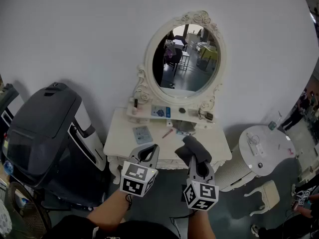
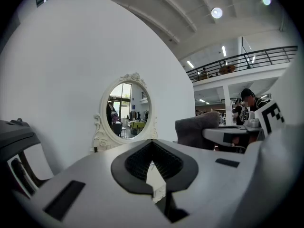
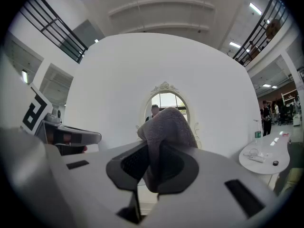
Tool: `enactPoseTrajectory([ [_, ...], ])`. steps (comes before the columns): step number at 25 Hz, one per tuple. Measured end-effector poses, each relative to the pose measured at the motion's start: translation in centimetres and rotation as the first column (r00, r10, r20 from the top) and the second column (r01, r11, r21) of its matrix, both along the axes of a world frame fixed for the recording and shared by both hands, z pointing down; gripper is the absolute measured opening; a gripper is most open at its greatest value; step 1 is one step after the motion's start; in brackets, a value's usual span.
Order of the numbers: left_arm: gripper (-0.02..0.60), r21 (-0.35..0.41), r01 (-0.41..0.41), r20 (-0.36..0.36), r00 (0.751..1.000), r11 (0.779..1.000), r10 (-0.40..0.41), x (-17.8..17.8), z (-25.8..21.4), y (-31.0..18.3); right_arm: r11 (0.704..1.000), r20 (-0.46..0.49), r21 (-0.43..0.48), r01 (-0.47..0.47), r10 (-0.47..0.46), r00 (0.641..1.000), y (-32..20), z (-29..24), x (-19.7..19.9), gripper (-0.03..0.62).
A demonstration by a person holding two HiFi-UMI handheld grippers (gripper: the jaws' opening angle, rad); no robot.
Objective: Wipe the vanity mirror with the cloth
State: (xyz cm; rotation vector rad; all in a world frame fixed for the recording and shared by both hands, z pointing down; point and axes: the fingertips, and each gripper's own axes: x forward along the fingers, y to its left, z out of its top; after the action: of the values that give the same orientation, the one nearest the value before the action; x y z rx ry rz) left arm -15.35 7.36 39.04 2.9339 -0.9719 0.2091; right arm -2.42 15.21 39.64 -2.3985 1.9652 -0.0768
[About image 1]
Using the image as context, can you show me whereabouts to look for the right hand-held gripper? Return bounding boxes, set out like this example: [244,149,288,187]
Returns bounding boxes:
[183,155,220,212]

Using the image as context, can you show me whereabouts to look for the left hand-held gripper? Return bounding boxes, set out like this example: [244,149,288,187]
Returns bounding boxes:
[119,144,160,198]

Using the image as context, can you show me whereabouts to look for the grey fleece cloth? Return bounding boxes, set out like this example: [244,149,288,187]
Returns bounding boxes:
[174,135,213,168]

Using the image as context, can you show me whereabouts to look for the white oval ornate mirror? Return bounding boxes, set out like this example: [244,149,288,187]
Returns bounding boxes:
[134,10,227,109]

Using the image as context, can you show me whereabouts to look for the person's left forearm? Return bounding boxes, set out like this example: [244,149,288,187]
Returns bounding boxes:
[86,189,133,230]

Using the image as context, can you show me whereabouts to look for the person's right forearm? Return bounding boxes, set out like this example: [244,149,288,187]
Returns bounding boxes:
[186,209,216,239]

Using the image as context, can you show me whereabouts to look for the white dressing table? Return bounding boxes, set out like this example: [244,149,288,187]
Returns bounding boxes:
[103,103,233,185]

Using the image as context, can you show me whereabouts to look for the pale blue sheet mask packet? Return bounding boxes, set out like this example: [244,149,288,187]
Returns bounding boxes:
[132,125,154,144]

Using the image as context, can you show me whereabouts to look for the grey pouch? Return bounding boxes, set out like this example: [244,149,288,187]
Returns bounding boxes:
[172,119,196,132]

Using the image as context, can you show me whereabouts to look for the white power strip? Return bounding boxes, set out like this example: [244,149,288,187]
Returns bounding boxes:
[246,132,265,156]

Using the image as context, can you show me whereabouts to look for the white round ribbed side table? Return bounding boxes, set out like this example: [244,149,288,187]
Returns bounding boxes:
[215,124,297,193]

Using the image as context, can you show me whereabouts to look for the white cushioned stool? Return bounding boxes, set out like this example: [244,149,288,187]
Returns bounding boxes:
[244,180,280,216]

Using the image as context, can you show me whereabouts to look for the person's black shirt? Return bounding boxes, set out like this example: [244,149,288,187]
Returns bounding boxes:
[47,214,180,239]

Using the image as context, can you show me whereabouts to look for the black and white machine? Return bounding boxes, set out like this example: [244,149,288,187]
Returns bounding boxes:
[2,82,107,209]

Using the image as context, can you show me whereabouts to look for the brown wicker chair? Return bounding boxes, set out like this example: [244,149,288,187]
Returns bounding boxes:
[7,182,52,239]

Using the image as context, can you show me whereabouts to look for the blue water bottle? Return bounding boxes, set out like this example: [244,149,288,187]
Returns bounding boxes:
[3,159,14,176]

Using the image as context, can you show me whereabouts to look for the dark grey machine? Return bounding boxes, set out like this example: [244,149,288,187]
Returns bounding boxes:
[0,83,20,134]

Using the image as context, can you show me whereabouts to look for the black cable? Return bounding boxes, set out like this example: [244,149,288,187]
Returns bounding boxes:
[169,212,197,234]

